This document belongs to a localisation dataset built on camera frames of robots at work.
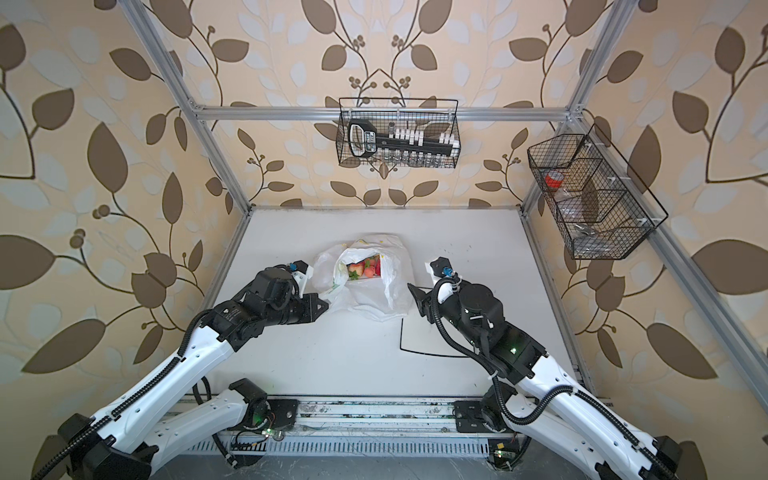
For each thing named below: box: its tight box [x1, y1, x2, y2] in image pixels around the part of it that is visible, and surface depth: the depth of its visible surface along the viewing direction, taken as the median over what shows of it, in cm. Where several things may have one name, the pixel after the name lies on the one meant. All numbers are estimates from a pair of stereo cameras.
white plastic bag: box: [312, 233, 415, 321], surface depth 88 cm
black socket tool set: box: [348, 119, 460, 164], surface depth 86 cm
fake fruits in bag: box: [346, 254, 381, 280], surface depth 101 cm
